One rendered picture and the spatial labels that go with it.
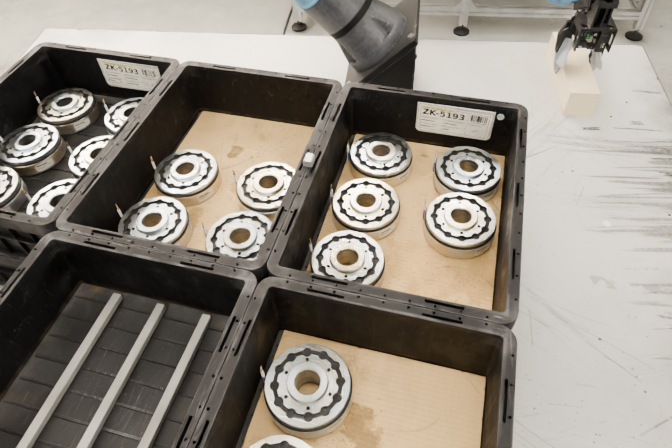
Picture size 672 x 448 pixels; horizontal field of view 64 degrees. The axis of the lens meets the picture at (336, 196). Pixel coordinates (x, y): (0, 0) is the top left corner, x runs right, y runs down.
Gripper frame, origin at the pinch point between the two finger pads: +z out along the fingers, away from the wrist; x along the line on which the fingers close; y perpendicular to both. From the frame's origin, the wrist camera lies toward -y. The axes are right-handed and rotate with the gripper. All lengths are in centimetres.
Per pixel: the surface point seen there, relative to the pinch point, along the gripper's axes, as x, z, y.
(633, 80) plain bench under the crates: 15.2, 4.3, -1.9
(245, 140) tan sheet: -66, -9, 39
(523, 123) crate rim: -20, -19, 43
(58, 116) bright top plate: -101, -12, 39
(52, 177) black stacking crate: -97, -9, 51
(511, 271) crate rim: -25, -19, 71
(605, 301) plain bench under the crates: -4, 4, 59
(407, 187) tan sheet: -37, -9, 49
